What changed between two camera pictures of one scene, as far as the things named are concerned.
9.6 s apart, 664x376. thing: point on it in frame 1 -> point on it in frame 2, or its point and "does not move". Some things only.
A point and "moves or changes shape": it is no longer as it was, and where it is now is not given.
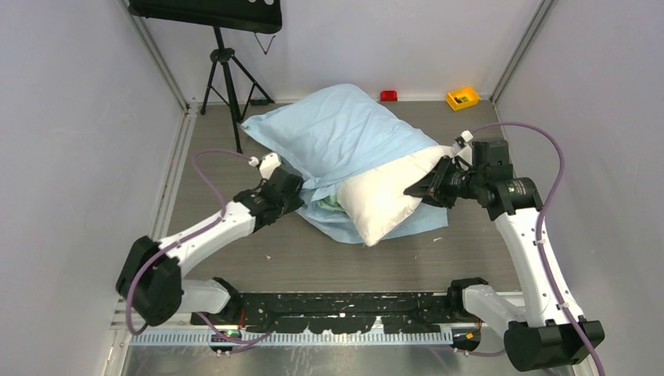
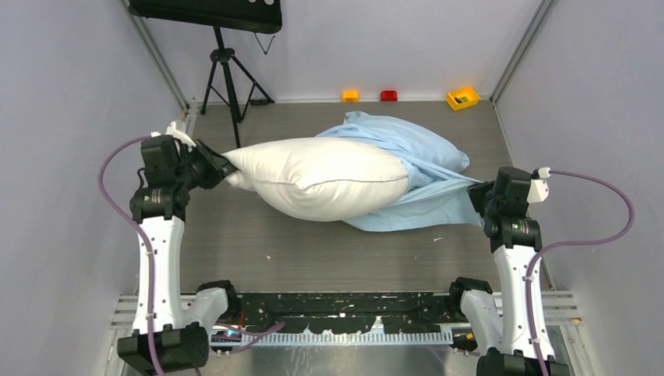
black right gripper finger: (430, 186) -> (479, 193)
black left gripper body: (290, 204) -> (193, 169)
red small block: (388, 95) does not move
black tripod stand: (225, 52) does not move
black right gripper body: (458, 182) -> (492, 202)
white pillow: (377, 202) -> (322, 178)
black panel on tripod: (258, 16) does not move
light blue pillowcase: (334, 134) moves or changes shape
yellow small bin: (462, 99) does not move
